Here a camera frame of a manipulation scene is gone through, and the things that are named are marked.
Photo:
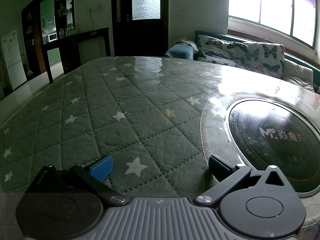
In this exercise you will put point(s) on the white refrigerator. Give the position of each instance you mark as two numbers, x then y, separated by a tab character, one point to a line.
12	60

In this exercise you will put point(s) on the blue armrest cover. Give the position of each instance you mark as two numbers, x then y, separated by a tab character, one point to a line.
178	52

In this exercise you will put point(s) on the dark door with frosted glass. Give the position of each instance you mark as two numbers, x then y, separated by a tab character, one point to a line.
120	37

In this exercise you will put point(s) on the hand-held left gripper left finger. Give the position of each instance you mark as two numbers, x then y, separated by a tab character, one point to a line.
101	168

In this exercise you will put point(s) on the wall socket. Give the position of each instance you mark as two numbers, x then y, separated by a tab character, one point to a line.
93	7

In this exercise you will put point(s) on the black round induction cooktop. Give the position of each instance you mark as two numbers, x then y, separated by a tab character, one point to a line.
275	140

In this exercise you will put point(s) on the dark wooden cabinet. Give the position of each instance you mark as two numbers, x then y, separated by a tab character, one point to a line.
70	45

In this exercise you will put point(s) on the butterfly print cushion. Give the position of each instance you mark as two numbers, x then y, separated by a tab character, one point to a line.
220	50
265	60

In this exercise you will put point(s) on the white microwave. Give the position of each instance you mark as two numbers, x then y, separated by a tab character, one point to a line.
52	37

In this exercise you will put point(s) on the beige crumpled cloth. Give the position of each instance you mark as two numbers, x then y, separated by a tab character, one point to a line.
187	42

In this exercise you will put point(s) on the window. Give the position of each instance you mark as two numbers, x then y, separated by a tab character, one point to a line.
275	5

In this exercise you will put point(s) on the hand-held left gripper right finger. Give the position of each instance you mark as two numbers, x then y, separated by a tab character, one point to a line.
220	167

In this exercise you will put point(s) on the beige cushion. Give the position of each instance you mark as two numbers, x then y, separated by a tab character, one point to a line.
297	75

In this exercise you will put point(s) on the teal sofa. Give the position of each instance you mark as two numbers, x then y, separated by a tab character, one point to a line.
212	33

